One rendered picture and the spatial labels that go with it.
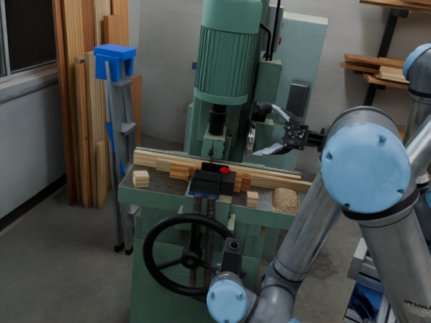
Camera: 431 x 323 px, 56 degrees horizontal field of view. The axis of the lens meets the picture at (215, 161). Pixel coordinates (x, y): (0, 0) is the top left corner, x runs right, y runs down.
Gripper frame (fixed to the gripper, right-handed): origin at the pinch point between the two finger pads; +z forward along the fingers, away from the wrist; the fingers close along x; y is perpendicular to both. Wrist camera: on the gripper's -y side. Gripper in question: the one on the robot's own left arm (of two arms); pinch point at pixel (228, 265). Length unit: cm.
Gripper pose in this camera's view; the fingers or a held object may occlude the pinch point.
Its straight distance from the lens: 113.8
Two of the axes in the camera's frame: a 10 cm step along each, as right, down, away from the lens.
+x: 9.9, 1.6, -0.4
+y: -1.6, 9.8, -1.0
